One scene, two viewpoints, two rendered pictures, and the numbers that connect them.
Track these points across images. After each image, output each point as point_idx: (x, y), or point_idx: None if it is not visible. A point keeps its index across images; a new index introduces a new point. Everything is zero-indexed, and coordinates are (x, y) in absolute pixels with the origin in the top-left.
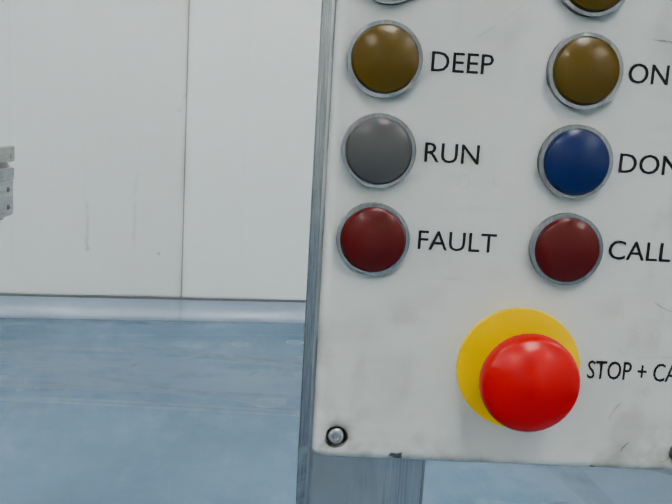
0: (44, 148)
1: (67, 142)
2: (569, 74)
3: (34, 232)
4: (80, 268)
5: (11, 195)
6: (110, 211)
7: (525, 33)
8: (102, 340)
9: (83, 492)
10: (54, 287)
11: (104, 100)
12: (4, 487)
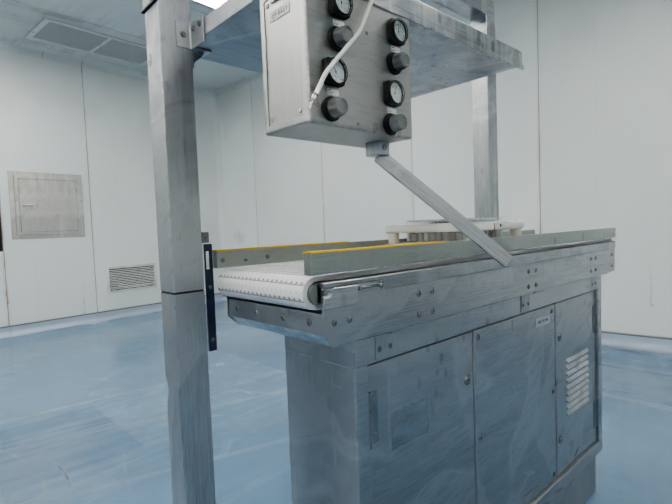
0: (619, 242)
1: (636, 237)
2: None
3: (613, 293)
4: (646, 318)
5: (613, 258)
6: (669, 281)
7: None
8: (665, 367)
9: (663, 468)
10: (627, 329)
11: (663, 208)
12: (603, 449)
